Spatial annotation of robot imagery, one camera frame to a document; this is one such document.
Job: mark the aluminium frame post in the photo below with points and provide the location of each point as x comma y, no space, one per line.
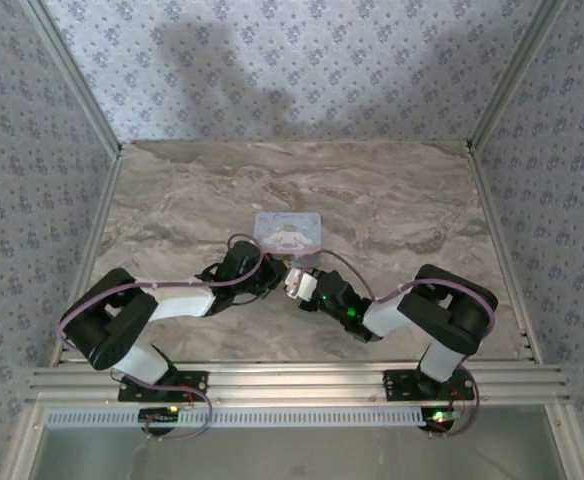
77,80
517,70

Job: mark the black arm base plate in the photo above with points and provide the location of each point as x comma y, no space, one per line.
194,382
399,385

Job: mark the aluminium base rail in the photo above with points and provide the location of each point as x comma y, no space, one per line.
292,382

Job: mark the controller board green light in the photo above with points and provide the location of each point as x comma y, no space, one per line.
442,416
159,414

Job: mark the aluminium table side rail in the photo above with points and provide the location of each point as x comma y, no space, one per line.
502,240
94,250

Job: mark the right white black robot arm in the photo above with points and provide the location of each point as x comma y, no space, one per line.
387,317

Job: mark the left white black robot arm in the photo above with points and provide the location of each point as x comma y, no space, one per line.
182,302

